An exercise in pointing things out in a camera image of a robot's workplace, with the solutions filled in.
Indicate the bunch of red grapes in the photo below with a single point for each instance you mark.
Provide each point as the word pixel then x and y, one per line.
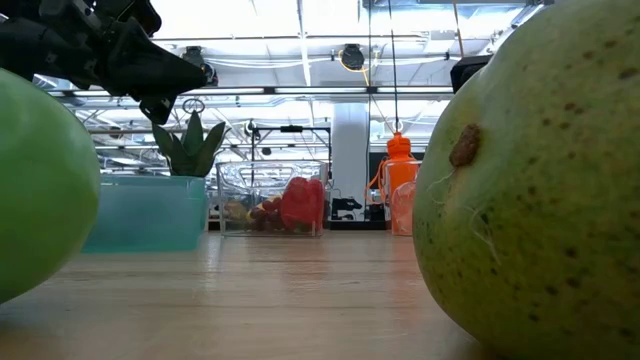
pixel 267 212

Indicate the yellow mango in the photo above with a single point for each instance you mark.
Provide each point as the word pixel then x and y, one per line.
pixel 237 210

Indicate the green apple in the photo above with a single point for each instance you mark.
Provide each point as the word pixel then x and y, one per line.
pixel 45 175

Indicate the orange plastic bottle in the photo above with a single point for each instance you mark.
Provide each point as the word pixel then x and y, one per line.
pixel 400 170

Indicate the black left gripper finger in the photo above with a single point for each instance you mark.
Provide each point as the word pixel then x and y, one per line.
pixel 150 65
pixel 180 91

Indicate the snake plant in white pot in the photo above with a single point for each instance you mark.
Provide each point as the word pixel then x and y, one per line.
pixel 192 150

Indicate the green pear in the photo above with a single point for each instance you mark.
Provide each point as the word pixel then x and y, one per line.
pixel 540 200

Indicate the white building column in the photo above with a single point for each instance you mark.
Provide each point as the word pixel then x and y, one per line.
pixel 350 150

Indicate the red bell pepper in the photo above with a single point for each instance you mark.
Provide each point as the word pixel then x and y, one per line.
pixel 302 205

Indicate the black metal rack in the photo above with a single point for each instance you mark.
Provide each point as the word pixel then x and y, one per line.
pixel 291 128

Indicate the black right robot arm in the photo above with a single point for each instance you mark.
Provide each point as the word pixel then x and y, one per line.
pixel 465 72

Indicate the teal plastic bin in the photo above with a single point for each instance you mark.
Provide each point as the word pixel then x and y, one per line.
pixel 145 215

